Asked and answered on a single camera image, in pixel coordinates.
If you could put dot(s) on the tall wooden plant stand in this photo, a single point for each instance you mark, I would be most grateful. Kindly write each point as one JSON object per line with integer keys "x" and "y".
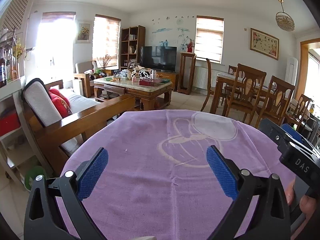
{"x": 186, "y": 73}

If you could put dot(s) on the red pillow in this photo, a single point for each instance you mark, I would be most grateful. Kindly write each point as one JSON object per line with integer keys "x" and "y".
{"x": 60, "y": 102}

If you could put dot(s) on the wooden coffee table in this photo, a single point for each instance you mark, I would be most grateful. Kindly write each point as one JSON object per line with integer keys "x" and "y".
{"x": 147, "y": 97}

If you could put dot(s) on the hanging crystal lamp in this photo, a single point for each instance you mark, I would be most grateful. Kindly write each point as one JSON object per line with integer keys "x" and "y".
{"x": 284, "y": 20}

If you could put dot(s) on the purple tablecloth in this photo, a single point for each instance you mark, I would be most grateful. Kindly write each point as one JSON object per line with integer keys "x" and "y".
{"x": 158, "y": 181}

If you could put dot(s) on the person right hand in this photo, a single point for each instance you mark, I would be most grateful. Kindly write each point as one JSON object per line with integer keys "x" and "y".
{"x": 307, "y": 206}

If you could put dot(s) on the wooden bookshelf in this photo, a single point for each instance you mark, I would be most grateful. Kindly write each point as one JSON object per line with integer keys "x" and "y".
{"x": 132, "y": 39}

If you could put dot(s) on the black television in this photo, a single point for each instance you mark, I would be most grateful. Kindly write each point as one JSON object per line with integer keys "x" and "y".
{"x": 158, "y": 58}

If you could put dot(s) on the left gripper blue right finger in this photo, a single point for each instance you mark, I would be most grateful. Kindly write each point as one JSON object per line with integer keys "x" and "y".
{"x": 224, "y": 174}

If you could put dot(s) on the wooden dining chair near right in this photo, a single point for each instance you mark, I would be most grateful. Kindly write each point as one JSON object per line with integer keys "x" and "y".
{"x": 275, "y": 101}

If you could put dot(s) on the wooden dining chair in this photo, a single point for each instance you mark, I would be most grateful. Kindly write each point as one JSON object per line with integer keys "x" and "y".
{"x": 247, "y": 102}
{"x": 275, "y": 101}

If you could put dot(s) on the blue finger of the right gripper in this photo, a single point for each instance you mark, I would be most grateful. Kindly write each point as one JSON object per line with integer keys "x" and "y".
{"x": 297, "y": 136}

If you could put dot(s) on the white air conditioner tower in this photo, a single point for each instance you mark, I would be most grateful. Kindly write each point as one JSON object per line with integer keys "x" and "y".
{"x": 291, "y": 70}

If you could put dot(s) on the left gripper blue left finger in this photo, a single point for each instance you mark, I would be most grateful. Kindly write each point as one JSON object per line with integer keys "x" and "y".
{"x": 89, "y": 172}

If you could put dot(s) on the framed sunflower painting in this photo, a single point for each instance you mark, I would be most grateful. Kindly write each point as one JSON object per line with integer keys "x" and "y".
{"x": 83, "y": 32}

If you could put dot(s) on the wooden tv cabinet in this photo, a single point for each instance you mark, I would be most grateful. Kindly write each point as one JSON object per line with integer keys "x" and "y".
{"x": 173, "y": 77}

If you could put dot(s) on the framed floral picture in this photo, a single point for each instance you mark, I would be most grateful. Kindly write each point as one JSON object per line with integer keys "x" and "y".
{"x": 264, "y": 43}

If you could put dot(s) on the wooden chair far right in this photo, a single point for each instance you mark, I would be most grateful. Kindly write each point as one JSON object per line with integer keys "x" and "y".
{"x": 297, "y": 111}

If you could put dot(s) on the wooden sofa white cushions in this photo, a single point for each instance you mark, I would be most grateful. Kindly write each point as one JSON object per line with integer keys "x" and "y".
{"x": 51, "y": 130}

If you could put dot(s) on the wooden dining chair near left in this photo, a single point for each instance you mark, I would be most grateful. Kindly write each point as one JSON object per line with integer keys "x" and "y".
{"x": 247, "y": 102}

